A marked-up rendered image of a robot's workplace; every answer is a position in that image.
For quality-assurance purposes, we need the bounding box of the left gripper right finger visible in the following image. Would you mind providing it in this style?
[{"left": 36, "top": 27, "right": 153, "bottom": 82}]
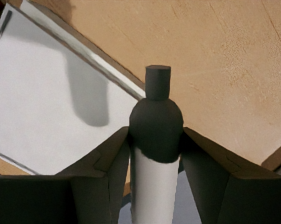
[{"left": 180, "top": 127, "right": 281, "bottom": 224}]

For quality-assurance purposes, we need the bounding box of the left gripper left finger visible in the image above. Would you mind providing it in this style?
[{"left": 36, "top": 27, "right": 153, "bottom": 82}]
[{"left": 0, "top": 126, "right": 130, "bottom": 224}]

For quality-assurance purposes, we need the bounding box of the white digital weighing scale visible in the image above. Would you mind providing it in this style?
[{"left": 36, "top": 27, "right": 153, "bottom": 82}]
[{"left": 0, "top": 0, "right": 145, "bottom": 175}]

